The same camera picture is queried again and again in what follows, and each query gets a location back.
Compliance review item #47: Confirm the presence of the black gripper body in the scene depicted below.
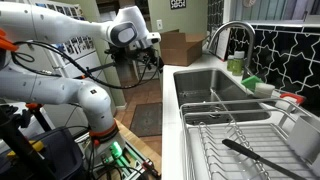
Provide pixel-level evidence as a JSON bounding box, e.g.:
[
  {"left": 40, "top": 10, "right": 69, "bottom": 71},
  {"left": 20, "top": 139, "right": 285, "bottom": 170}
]
[{"left": 131, "top": 44, "right": 165, "bottom": 73}]

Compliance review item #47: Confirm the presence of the silver spoon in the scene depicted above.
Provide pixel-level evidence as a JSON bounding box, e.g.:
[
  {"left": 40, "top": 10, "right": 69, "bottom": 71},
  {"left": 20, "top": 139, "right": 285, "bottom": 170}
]
[{"left": 209, "top": 87, "right": 232, "bottom": 116}]

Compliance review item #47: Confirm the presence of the stainless steel sink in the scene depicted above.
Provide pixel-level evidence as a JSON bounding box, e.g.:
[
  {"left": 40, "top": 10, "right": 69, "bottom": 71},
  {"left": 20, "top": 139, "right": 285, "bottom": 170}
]
[{"left": 173, "top": 68, "right": 271, "bottom": 126}]

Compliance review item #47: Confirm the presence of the brown cardboard box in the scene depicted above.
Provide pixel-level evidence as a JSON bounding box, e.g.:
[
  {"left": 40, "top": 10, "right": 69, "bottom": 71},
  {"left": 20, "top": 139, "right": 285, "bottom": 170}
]
[{"left": 159, "top": 29, "right": 208, "bottom": 67}]

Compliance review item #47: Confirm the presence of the white refrigerator with photos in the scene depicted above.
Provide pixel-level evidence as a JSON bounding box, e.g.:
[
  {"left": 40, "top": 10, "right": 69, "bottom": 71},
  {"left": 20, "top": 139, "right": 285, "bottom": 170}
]
[{"left": 26, "top": 0, "right": 118, "bottom": 132}]

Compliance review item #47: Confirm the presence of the dark floor mat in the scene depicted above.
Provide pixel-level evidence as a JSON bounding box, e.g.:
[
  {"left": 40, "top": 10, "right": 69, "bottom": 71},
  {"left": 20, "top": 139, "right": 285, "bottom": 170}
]
[{"left": 129, "top": 102, "right": 164, "bottom": 138}]

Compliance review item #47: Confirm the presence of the framed patterned picture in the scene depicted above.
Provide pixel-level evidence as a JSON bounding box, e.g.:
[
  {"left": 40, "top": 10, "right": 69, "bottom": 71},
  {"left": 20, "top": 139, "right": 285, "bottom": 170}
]
[{"left": 169, "top": 0, "right": 187, "bottom": 10}]

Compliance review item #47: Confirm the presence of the white paper card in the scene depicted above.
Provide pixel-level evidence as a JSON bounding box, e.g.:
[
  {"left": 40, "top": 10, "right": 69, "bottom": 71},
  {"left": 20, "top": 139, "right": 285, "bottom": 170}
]
[{"left": 215, "top": 28, "right": 231, "bottom": 61}]

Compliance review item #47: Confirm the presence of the short green soap bottle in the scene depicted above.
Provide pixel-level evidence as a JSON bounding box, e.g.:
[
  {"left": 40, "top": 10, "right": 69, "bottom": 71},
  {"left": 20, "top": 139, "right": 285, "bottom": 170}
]
[{"left": 226, "top": 54, "right": 235, "bottom": 72}]

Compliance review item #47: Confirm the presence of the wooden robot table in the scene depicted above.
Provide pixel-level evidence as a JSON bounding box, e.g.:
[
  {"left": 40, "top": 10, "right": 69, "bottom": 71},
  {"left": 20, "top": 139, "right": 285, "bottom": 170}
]
[{"left": 114, "top": 119, "right": 163, "bottom": 180}]

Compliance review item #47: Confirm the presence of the tall green soap bottle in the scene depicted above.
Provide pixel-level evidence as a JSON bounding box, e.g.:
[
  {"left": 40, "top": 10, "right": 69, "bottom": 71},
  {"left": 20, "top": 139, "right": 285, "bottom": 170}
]
[{"left": 232, "top": 50, "right": 246, "bottom": 77}]

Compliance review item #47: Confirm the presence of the brushed steel faucet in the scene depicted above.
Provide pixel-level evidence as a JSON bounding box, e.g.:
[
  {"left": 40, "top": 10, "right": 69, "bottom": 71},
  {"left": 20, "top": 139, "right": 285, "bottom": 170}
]
[{"left": 207, "top": 20, "right": 257, "bottom": 80}]

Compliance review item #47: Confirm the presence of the green plastic part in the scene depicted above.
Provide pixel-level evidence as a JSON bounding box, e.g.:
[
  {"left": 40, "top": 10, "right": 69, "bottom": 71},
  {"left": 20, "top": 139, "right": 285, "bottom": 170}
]
[{"left": 109, "top": 141, "right": 133, "bottom": 172}]

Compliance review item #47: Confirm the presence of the green sponge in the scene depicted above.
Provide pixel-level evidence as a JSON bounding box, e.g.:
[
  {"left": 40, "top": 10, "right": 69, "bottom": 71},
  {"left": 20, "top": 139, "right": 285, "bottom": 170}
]
[{"left": 241, "top": 75, "right": 264, "bottom": 93}]

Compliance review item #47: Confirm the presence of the white sponge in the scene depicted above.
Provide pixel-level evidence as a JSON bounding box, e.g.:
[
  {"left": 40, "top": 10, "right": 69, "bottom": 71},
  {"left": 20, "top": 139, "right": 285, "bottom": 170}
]
[{"left": 254, "top": 82, "right": 276, "bottom": 99}]

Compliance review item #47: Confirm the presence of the black storage bin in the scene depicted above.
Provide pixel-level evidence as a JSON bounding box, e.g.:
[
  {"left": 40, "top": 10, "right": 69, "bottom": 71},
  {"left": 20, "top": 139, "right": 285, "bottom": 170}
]
[{"left": 0, "top": 126, "right": 85, "bottom": 180}]

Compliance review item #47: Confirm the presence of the kitchen window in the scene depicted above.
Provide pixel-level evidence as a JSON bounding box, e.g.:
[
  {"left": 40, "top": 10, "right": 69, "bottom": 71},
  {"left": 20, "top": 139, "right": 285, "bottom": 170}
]
[{"left": 229, "top": 0, "right": 320, "bottom": 25}]

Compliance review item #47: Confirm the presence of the black spatula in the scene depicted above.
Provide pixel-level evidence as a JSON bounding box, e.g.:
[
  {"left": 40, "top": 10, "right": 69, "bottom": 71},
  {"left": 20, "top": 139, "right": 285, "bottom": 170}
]
[{"left": 221, "top": 138, "right": 308, "bottom": 180}]

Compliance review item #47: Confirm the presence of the orange clamp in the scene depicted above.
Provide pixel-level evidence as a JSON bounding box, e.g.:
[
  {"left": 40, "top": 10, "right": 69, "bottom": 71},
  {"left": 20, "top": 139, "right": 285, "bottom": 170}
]
[{"left": 0, "top": 28, "right": 20, "bottom": 53}]

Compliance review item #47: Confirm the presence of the white and red brush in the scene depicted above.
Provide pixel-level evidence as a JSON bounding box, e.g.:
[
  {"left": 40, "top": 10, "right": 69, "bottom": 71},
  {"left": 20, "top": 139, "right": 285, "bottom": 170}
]
[{"left": 274, "top": 92, "right": 306, "bottom": 113}]

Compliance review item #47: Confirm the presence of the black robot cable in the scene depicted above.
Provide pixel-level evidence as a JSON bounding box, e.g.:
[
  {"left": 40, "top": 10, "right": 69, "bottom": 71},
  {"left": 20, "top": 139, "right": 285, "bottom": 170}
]
[{"left": 10, "top": 40, "right": 162, "bottom": 91}]

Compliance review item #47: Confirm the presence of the red handled tool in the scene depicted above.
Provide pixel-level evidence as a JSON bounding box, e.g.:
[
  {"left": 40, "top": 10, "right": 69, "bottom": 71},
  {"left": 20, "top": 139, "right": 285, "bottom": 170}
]
[{"left": 142, "top": 159, "right": 162, "bottom": 178}]

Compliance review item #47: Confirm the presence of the metal wire dish rack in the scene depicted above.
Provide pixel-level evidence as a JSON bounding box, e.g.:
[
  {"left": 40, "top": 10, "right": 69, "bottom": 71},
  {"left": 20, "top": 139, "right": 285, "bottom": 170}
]
[{"left": 179, "top": 97, "right": 320, "bottom": 180}]

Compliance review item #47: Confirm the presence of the black camera tripod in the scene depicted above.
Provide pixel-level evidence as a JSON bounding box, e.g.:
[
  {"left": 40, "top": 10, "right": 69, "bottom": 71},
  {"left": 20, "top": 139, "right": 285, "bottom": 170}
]
[{"left": 0, "top": 104, "right": 58, "bottom": 180}]

